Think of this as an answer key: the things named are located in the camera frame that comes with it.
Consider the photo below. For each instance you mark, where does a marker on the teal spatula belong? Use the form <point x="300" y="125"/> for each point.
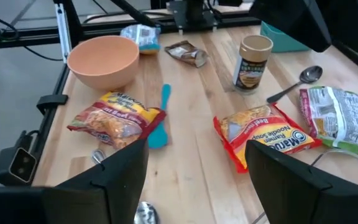
<point x="162" y="124"/>

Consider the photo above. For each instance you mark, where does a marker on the silver aluminium post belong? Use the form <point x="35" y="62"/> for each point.
<point x="62" y="31"/>

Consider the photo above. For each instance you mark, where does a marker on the blue white snack packet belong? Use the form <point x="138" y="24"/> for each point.
<point x="143" y="37"/>

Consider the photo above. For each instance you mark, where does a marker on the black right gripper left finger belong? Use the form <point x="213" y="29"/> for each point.
<point x="104" y="186"/>

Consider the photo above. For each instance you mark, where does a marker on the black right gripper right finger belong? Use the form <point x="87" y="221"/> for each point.
<point x="291" y="186"/>

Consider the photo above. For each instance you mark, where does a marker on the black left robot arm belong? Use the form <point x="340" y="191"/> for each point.
<point x="194" y="12"/>

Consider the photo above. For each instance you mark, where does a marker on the seasoning jar tan lid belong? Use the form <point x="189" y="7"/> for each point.
<point x="252" y="65"/>

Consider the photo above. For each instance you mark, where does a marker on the red beef ramen packet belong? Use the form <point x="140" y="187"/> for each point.
<point x="266" y="133"/>

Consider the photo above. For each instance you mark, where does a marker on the black aluminium table frame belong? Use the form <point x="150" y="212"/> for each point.
<point x="110" y="30"/>

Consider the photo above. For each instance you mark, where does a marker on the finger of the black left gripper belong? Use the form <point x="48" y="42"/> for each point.
<point x="291" y="21"/>
<point x="351" y="21"/>

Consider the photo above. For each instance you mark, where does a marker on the pink green ramen packet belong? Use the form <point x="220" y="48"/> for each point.
<point x="340" y="118"/>

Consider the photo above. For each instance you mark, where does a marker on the black table-level camera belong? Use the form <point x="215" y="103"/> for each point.
<point x="12" y="165"/>

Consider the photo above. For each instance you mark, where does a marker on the brown snack packet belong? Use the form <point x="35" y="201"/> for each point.
<point x="186" y="53"/>

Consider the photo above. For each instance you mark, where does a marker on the orange bowl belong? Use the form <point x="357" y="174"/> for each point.
<point x="104" y="60"/>

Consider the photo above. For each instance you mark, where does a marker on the roast beef ramen packet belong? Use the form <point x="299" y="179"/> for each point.
<point x="117" y="119"/>

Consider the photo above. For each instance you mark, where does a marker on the black spoon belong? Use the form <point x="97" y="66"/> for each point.
<point x="303" y="77"/>

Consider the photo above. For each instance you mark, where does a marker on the teal plastic basket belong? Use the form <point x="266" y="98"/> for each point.
<point x="278" y="40"/>

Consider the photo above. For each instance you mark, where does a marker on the black frame clamp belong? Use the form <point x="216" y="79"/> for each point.
<point x="51" y="101"/>

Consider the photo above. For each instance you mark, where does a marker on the silver metal spoon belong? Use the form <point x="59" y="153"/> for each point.
<point x="146" y="213"/>

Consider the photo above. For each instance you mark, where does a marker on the clear plastic container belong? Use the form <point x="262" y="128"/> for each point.
<point x="346" y="155"/>

